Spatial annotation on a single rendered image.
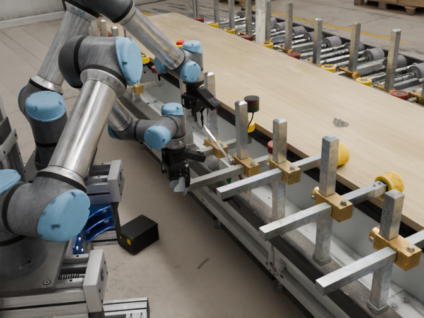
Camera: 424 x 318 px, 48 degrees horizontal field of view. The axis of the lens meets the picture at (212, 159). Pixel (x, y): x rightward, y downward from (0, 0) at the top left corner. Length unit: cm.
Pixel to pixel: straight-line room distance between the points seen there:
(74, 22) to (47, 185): 74
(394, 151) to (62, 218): 133
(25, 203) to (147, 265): 175
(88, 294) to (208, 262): 157
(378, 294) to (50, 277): 90
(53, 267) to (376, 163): 119
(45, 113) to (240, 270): 152
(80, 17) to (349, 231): 120
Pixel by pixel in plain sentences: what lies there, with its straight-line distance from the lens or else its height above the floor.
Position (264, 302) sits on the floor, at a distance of 252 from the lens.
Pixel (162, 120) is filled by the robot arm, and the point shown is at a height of 116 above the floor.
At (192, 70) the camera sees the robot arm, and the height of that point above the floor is 126.
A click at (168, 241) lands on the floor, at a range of 292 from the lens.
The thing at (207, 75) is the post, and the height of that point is 115.
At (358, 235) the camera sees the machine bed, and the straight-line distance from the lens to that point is 183.
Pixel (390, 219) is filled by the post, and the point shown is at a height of 104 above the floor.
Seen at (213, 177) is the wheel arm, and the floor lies 86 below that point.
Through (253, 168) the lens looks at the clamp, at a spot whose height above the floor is 86.
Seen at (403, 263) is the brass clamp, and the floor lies 94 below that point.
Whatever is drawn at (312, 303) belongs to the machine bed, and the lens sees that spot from 231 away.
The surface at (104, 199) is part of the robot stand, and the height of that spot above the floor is 92.
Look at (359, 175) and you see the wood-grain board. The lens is 178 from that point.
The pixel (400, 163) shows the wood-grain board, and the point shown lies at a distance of 189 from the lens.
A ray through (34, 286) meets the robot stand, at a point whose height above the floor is 104.
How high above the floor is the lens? 180
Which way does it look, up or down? 29 degrees down
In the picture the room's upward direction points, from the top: 3 degrees counter-clockwise
